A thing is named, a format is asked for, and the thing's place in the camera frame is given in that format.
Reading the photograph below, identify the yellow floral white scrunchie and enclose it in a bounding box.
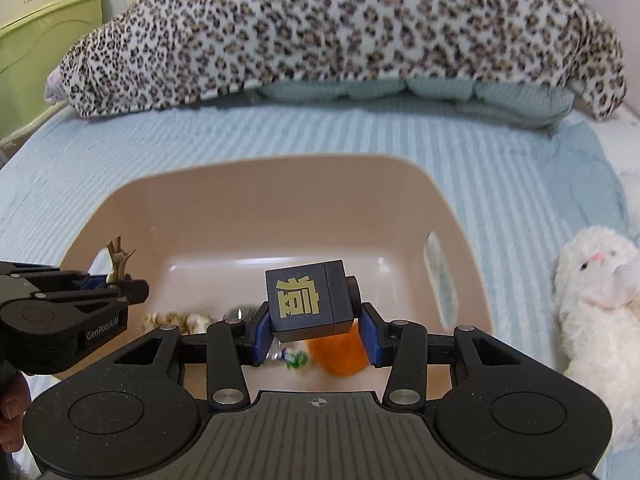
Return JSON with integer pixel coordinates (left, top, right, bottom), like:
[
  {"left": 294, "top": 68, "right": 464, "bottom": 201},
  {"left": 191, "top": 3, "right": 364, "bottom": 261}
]
[{"left": 142, "top": 312, "right": 213, "bottom": 335}]

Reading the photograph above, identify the person's left hand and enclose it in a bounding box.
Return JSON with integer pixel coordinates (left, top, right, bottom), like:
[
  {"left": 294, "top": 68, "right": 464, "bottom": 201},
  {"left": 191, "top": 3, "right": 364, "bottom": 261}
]
[{"left": 0, "top": 373, "right": 32, "bottom": 453}]

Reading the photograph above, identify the green wooden cabinet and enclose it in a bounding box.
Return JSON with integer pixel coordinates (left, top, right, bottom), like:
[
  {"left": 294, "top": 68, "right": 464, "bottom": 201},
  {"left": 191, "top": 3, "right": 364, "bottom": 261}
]
[{"left": 1, "top": 0, "right": 103, "bottom": 138}]

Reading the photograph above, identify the wooden doll hair clip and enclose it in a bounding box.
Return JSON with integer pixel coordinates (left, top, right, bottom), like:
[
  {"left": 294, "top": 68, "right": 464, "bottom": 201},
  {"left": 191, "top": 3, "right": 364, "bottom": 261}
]
[{"left": 106, "top": 236, "right": 136, "bottom": 283}]

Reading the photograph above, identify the beige plastic storage bin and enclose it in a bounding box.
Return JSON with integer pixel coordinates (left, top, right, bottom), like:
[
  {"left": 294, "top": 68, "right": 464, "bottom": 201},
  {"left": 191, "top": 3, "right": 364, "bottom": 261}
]
[{"left": 60, "top": 153, "right": 496, "bottom": 395}]

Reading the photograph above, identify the orange plush carrot toy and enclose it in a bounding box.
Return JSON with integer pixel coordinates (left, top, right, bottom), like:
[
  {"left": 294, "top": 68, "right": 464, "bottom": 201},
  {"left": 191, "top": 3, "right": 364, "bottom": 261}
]
[{"left": 306, "top": 321, "right": 370, "bottom": 377}]

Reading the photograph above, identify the blue striped bed sheet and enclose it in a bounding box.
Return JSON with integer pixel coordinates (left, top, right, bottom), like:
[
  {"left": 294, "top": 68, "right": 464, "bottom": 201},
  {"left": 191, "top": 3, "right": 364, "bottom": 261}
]
[{"left": 1, "top": 94, "right": 637, "bottom": 368}]

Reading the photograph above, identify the green quilted comforter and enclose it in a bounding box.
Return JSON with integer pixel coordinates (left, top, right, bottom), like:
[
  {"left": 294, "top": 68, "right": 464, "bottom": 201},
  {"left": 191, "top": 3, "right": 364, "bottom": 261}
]
[{"left": 258, "top": 78, "right": 575, "bottom": 129}]

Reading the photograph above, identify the black box with gold character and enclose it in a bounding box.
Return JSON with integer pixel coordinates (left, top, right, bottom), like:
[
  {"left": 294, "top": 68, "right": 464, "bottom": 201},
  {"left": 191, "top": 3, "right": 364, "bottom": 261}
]
[{"left": 266, "top": 260, "right": 362, "bottom": 342}]

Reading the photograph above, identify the white fluffy plush toy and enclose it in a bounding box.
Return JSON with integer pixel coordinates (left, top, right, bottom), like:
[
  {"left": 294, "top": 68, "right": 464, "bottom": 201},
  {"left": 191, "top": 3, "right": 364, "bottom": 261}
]
[{"left": 554, "top": 226, "right": 639, "bottom": 453}]

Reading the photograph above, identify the leopard print blanket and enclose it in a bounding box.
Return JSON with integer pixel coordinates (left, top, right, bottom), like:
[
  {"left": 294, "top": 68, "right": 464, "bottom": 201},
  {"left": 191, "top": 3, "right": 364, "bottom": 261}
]
[{"left": 44, "top": 0, "right": 627, "bottom": 120}]

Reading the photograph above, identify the clear bag of dried herbs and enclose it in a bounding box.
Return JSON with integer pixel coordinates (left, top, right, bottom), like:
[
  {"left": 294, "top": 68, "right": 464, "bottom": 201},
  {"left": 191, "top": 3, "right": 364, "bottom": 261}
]
[{"left": 221, "top": 303, "right": 312, "bottom": 372}]

